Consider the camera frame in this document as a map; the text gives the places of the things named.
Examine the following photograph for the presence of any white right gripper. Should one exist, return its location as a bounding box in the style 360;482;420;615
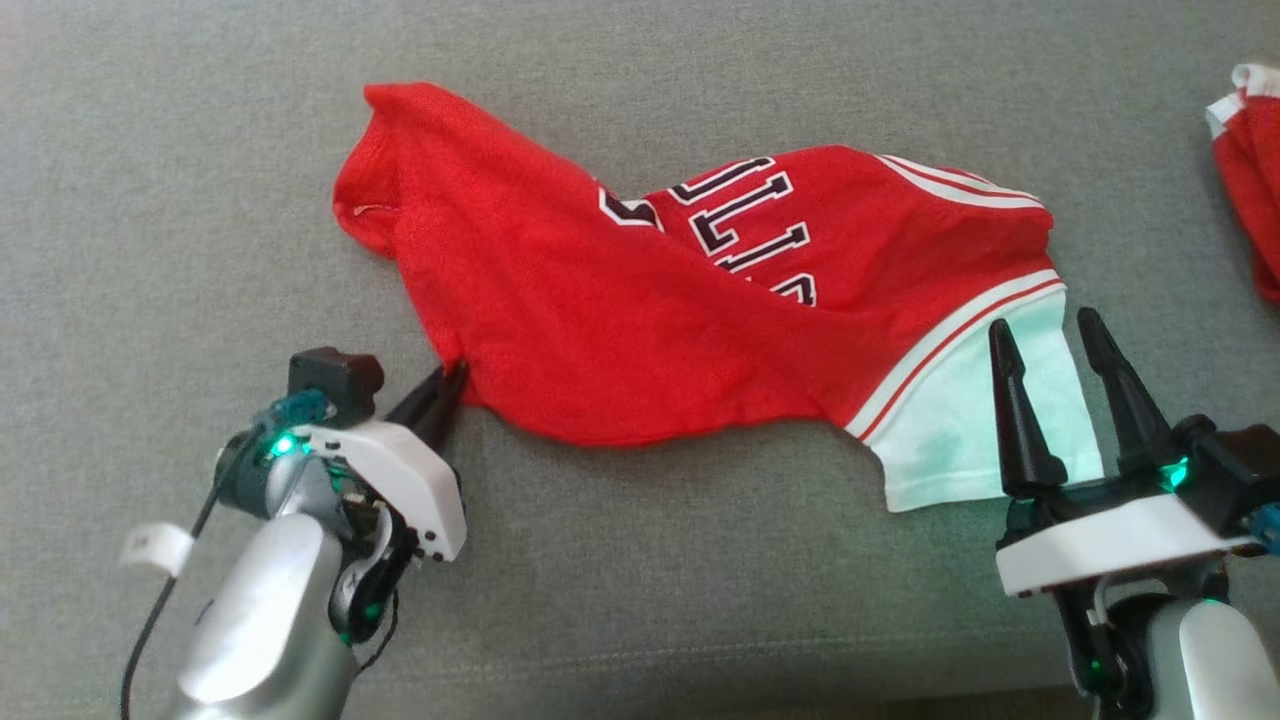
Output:
988;308;1259;599

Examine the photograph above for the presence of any white cable label tag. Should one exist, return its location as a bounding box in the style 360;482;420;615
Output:
120;522;194;578

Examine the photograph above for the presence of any red basketball jersey white trim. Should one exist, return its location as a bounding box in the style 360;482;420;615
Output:
332;82;1106;513

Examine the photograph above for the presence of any folded red garment white trim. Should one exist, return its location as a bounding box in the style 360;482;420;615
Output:
1205;63;1280;304

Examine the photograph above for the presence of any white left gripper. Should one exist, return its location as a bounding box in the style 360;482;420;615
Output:
295;360;469;563

